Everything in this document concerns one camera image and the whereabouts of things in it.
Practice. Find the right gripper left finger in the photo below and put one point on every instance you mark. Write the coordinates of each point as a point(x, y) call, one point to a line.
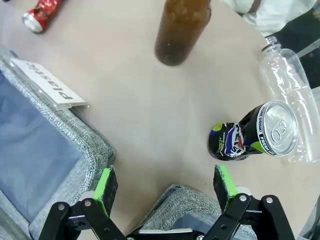
point(107, 190)

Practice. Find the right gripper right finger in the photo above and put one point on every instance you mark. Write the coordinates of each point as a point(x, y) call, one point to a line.
point(222, 185)

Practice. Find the black crushed drink can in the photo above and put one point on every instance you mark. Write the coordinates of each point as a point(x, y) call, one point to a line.
point(232, 142)

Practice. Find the brown glass bottle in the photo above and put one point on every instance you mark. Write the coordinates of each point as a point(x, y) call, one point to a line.
point(180, 32)

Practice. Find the red crushed can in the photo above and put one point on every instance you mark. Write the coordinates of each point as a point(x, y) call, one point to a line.
point(42, 12)

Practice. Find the grey fabric basket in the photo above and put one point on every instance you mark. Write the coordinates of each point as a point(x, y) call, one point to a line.
point(37, 150)
point(180, 202)

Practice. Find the white Plastic label sign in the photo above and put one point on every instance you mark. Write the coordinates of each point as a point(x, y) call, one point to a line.
point(50, 85)

